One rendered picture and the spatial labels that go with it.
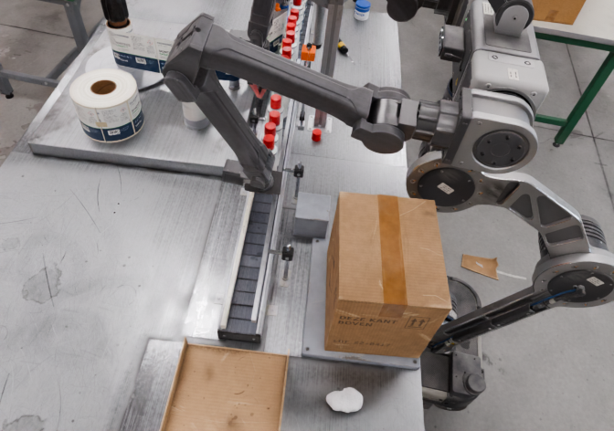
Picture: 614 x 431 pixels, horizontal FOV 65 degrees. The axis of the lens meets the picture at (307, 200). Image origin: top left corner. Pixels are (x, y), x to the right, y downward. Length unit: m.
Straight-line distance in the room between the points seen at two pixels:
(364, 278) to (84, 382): 0.70
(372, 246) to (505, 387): 1.38
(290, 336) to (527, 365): 1.40
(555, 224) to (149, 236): 1.11
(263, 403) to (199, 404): 0.15
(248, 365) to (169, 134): 0.82
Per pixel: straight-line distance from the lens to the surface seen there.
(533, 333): 2.53
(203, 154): 1.60
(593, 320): 2.73
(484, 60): 0.96
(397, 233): 1.14
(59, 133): 1.77
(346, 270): 1.05
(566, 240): 1.45
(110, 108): 1.60
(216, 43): 0.84
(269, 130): 1.38
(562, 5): 2.96
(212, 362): 1.26
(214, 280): 1.36
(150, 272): 1.40
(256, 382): 1.24
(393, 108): 0.89
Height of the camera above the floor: 2.00
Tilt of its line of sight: 50 degrees down
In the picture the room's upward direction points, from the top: 7 degrees clockwise
